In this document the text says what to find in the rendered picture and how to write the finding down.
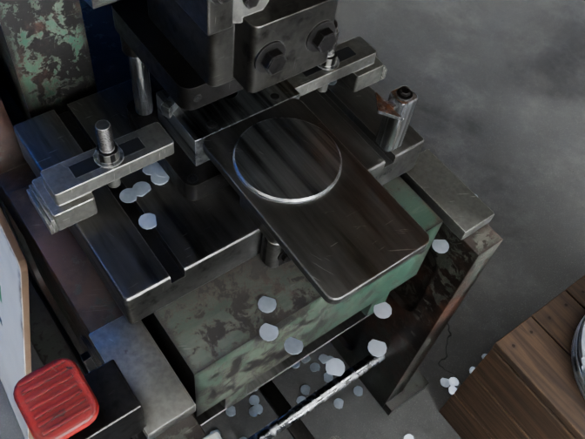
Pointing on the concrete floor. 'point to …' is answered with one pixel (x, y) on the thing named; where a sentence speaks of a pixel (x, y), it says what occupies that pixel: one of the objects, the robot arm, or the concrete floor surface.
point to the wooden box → (526, 380)
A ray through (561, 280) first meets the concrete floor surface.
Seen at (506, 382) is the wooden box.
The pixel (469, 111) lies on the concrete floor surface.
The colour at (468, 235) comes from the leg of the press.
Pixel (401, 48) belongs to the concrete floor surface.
